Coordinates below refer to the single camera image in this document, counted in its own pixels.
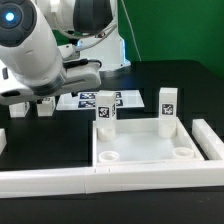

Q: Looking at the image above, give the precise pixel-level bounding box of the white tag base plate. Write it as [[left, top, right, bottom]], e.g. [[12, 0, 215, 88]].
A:
[[56, 90, 144, 111]]

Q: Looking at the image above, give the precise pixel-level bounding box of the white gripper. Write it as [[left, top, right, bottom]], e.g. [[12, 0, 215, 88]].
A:
[[0, 61, 101, 105]]

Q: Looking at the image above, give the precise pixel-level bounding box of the white square tabletop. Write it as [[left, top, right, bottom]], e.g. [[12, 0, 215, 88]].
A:
[[92, 117, 204, 167]]

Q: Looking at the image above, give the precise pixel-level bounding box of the white obstacle wall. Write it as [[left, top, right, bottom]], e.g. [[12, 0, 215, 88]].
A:
[[0, 129, 7, 155], [192, 119, 224, 161], [0, 161, 224, 198]]

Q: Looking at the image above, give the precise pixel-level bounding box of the white obstacle left wall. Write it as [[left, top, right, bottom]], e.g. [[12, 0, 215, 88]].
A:
[[0, 129, 7, 155]]

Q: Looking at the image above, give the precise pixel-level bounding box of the white obstacle front wall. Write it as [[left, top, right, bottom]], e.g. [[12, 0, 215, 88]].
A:
[[0, 161, 224, 198]]

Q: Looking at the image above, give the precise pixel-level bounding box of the white obstacle right wall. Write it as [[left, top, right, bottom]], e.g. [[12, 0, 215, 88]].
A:
[[192, 119, 224, 161]]

